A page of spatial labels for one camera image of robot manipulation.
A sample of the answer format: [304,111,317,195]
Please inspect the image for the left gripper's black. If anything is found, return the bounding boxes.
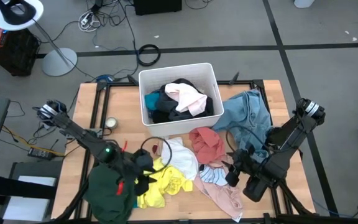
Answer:
[121,148,158,197]

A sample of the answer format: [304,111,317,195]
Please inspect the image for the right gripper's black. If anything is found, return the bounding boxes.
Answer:
[221,148,256,188]

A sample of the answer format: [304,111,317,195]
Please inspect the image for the white striped sock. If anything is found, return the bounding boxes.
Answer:
[198,164,229,187]

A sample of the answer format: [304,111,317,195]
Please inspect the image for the yellow garment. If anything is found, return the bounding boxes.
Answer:
[134,156,195,210]

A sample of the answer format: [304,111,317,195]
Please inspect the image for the dark green garment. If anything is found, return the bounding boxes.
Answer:
[82,162,137,224]

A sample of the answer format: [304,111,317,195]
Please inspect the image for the dark navy garment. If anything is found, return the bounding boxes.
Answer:
[150,78,215,124]

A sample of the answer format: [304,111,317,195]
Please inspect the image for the teal garment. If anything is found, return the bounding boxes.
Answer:
[144,91,162,112]

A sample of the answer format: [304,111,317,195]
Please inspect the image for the pale pink garment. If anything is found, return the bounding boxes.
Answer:
[164,82,209,118]

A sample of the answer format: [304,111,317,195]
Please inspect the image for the light pink printed garment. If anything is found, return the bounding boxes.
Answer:
[192,161,245,220]

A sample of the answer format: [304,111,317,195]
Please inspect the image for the coral red garment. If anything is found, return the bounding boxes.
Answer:
[188,126,227,166]

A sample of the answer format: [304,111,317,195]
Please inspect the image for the white garment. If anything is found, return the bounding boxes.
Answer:
[160,136,200,182]

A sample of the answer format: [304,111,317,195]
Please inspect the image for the light blue denim jacket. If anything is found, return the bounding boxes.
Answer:
[211,88,273,163]

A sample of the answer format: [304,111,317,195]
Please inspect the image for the white perforated laundry basket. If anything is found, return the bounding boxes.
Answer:
[138,62,225,138]

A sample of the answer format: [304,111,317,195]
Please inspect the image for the black power brick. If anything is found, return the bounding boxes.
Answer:
[27,146,56,161]

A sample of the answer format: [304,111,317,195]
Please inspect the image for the white board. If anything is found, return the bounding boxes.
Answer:
[1,175,58,222]

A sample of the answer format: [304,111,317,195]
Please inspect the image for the white power strip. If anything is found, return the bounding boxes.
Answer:
[78,11,102,33]

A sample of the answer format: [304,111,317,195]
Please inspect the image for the black box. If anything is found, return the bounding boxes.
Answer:
[133,0,183,16]

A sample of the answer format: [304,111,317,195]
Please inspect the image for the white floor object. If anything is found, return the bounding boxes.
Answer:
[293,0,316,9]

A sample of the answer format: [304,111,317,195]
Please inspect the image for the black crate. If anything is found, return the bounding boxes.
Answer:
[0,27,40,77]

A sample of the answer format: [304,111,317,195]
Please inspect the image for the black headset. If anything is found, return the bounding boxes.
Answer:
[0,0,37,26]

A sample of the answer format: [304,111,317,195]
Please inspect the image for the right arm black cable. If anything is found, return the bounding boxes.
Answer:
[225,125,275,154]

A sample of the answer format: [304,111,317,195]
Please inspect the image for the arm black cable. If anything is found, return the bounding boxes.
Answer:
[225,125,275,154]
[139,136,173,174]

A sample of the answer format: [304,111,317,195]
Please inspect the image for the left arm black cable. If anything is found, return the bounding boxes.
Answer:
[139,136,173,174]

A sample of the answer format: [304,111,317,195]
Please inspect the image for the black aluminium table frame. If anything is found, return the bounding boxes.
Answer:
[51,79,319,224]

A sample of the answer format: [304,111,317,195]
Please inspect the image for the blue cable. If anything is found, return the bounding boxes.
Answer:
[95,73,115,83]

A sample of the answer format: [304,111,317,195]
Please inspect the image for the coiled black cable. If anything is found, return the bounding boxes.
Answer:
[137,44,162,67]

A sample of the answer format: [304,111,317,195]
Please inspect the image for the yellow cable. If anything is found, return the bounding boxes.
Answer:
[1,124,65,156]

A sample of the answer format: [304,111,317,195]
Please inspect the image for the black floor cable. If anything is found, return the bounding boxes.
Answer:
[116,0,141,80]

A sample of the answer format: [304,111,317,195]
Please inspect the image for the white round pedestal table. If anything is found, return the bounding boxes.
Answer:
[0,0,78,77]

